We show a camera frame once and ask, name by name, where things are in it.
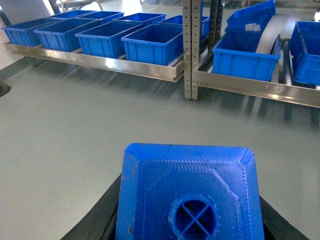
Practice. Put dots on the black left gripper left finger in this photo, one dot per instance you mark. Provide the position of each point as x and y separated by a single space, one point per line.
100 222

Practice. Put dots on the blue small bin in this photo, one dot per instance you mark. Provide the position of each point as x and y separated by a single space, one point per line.
105 40
23 33
158 44
61 36

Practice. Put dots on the tilted blue bin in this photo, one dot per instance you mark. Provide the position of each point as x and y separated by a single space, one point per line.
259 14

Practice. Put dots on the blue bin front right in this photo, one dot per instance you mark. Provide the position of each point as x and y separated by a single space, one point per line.
305 50

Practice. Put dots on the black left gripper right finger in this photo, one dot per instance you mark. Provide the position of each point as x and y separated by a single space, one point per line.
276 227

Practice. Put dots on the blue rectangular plastic block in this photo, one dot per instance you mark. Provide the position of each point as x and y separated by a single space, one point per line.
188 192

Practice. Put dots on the steel roller shelf rack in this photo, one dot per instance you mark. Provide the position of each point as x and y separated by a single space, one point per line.
192 67

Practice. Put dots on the blue bin front left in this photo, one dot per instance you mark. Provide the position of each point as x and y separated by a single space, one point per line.
235 55

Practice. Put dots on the grey curved flat panel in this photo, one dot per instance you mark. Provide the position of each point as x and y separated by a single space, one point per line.
278 23

